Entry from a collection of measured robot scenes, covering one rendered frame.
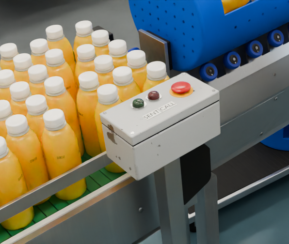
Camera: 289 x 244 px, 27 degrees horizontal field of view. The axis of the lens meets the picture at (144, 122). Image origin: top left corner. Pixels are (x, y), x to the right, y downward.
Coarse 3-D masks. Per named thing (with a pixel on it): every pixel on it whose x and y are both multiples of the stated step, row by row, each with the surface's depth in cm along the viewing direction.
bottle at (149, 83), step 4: (148, 76) 123; (164, 76) 123; (168, 76) 125; (148, 80) 124; (152, 80) 123; (156, 80) 122; (160, 80) 123; (164, 80) 123; (144, 84) 124; (148, 84) 123; (152, 84) 123; (156, 84) 123; (144, 88) 124; (148, 88) 123
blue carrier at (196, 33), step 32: (128, 0) 150; (160, 0) 138; (192, 0) 128; (256, 0) 137; (288, 0) 143; (160, 32) 144; (192, 32) 133; (224, 32) 134; (256, 32) 144; (192, 64) 139
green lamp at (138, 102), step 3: (135, 99) 109; (138, 99) 109; (141, 99) 109; (132, 102) 109; (135, 102) 108; (138, 102) 108; (141, 102) 108; (132, 105) 109; (135, 105) 108; (138, 105) 108; (141, 105) 108
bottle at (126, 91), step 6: (132, 78) 124; (114, 84) 124; (120, 84) 122; (126, 84) 122; (132, 84) 123; (120, 90) 122; (126, 90) 122; (132, 90) 123; (138, 90) 124; (120, 96) 123; (126, 96) 123; (132, 96) 123
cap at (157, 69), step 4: (148, 64) 123; (152, 64) 123; (156, 64) 123; (160, 64) 123; (164, 64) 123; (148, 68) 122; (152, 68) 122; (156, 68) 122; (160, 68) 122; (164, 68) 122; (148, 72) 122; (152, 72) 122; (156, 72) 121; (160, 72) 122; (164, 72) 122; (152, 76) 122; (156, 76) 122; (160, 76) 122
